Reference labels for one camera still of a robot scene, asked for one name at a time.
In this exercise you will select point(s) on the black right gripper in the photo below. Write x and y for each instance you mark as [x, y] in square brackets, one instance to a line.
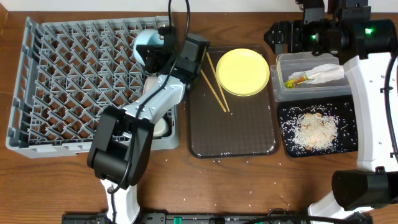
[293, 29]

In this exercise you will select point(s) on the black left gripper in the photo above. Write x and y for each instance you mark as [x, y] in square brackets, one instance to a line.
[149, 58]

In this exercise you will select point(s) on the light blue bowl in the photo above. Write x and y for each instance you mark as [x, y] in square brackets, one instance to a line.
[146, 37]

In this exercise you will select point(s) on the green yellow snack wrapper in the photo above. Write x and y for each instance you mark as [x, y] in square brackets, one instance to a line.
[297, 78]

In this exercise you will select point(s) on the white paper napkin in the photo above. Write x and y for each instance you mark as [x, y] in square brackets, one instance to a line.
[325, 73]

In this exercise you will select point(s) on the yellow plastic plate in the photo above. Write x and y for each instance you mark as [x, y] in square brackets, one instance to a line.
[242, 72]

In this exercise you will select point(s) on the white plastic cup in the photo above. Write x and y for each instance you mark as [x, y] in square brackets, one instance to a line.
[161, 129]

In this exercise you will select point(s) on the wooden chopstick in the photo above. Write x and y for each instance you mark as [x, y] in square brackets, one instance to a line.
[213, 91]
[218, 82]

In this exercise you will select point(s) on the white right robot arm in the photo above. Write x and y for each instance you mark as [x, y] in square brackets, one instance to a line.
[367, 50]

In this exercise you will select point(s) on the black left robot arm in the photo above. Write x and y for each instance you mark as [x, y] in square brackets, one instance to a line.
[121, 146]

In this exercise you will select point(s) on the clear plastic bin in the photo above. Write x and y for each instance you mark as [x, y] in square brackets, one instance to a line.
[287, 64]

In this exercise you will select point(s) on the grey dish rack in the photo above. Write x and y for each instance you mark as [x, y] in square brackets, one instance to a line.
[68, 73]

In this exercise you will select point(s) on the black plastic bin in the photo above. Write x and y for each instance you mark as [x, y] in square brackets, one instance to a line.
[348, 124]

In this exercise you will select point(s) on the rice and food scraps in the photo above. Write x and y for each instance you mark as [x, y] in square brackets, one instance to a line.
[315, 130]

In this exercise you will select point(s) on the dark brown tray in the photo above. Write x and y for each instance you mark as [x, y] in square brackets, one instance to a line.
[249, 129]

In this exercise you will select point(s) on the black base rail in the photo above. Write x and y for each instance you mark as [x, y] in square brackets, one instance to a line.
[274, 217]

